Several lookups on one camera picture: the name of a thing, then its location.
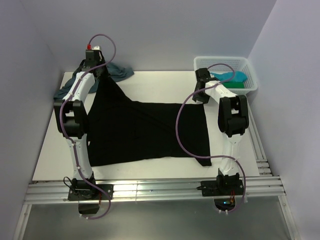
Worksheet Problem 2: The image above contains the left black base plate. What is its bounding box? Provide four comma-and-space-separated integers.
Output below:
67, 184, 114, 201

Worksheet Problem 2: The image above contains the rolled turquoise t shirt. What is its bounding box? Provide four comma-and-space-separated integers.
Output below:
210, 71, 248, 83

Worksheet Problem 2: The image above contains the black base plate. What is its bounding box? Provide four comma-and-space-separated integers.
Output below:
67, 184, 114, 201
196, 180, 245, 197

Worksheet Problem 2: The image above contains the purple cable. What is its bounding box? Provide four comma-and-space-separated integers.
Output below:
174, 63, 248, 215
60, 33, 117, 221

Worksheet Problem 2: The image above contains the aluminium rail frame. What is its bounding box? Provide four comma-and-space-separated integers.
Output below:
14, 118, 300, 240

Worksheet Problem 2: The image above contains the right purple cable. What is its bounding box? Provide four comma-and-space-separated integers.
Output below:
174, 63, 248, 215

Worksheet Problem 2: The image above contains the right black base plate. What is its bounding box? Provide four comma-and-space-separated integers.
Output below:
196, 180, 245, 197

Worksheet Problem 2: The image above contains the rolled green t shirt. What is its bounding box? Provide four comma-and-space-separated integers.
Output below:
222, 82, 245, 89

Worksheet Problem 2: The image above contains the grey blue crumpled t shirt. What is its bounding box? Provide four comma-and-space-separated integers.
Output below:
53, 60, 135, 100

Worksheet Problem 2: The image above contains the black t shirt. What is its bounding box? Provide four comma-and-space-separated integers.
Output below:
87, 77, 212, 167

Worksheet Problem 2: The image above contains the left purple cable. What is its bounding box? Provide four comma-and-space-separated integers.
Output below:
60, 33, 117, 221

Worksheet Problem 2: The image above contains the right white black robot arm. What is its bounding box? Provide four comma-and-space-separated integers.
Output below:
192, 68, 249, 196

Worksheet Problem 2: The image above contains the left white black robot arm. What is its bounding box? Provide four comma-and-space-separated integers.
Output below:
54, 45, 107, 200

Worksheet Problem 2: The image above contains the white plastic basket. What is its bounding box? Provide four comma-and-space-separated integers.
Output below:
193, 56, 258, 95

